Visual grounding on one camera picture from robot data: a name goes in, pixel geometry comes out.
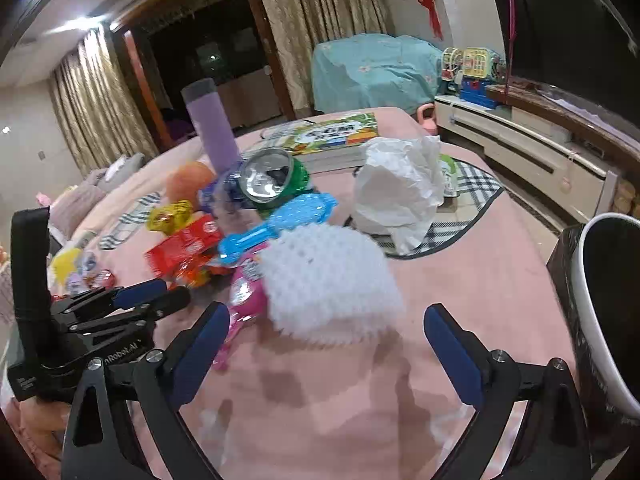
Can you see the blue plastic package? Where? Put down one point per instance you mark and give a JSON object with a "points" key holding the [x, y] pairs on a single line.
{"points": [[280, 220]]}

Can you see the pink thin stick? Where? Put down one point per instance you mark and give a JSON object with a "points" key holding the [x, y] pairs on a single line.
{"points": [[510, 20]]}

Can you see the colourful picture book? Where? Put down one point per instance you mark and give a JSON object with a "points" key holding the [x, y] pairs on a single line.
{"points": [[330, 135]]}

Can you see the green snack packet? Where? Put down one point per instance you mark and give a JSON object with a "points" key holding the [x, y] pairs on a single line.
{"points": [[450, 175]]}

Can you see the wooden framed glass door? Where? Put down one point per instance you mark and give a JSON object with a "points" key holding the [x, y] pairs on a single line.
{"points": [[200, 60]]}

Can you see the yellow and white snack packet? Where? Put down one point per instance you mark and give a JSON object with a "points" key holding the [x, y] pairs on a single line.
{"points": [[65, 265]]}

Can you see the beige patterned curtain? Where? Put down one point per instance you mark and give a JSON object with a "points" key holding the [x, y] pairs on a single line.
{"points": [[95, 105], [320, 25]]}

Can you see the purple grey pillow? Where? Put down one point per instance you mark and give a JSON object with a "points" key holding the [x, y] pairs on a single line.
{"points": [[75, 205]]}

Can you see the crushed green can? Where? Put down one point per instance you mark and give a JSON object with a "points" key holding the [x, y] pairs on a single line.
{"points": [[270, 175]]}

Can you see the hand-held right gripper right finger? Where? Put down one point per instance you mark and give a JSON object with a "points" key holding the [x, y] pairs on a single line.
{"points": [[452, 350]]}

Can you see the plaid mat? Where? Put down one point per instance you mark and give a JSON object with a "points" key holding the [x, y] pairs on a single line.
{"points": [[470, 190]]}

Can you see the white bin with black bag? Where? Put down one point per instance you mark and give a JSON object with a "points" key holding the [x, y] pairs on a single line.
{"points": [[590, 285]]}

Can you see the pink kettlebell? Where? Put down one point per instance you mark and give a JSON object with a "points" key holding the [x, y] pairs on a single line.
{"points": [[427, 117]]}

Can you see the black television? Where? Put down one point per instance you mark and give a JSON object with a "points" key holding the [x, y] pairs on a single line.
{"points": [[565, 25]]}

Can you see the yellow wrapper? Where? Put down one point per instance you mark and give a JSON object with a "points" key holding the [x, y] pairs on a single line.
{"points": [[170, 215]]}

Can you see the orange round object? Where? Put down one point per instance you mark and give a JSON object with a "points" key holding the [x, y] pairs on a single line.
{"points": [[187, 180]]}

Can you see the yellow and blue toy set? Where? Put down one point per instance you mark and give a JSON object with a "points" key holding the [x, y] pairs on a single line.
{"points": [[472, 72]]}

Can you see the striped cloth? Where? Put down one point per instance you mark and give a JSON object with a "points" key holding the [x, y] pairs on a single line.
{"points": [[130, 215]]}

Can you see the white foam net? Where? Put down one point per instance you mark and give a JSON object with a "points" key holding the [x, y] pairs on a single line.
{"points": [[330, 285]]}

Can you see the crumpled white tissue paper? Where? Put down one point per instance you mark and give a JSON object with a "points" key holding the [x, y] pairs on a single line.
{"points": [[395, 185]]}

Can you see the teal covered furniture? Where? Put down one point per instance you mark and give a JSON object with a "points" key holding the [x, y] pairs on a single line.
{"points": [[370, 70]]}

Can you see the cream television cabinet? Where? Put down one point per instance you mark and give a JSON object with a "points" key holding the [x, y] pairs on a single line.
{"points": [[525, 145]]}

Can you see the purple bottle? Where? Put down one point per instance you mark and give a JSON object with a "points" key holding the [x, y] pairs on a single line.
{"points": [[212, 125]]}

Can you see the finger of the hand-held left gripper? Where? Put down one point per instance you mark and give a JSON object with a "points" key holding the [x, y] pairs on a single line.
{"points": [[170, 302], [142, 290]]}

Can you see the red box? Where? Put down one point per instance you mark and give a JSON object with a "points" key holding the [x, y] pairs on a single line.
{"points": [[182, 250]]}

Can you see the pink packet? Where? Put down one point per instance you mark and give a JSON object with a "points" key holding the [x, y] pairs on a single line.
{"points": [[245, 295]]}

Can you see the orange snack wrapper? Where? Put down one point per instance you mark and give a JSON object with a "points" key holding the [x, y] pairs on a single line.
{"points": [[200, 272]]}

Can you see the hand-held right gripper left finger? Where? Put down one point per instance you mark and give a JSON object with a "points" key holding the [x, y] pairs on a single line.
{"points": [[202, 345]]}

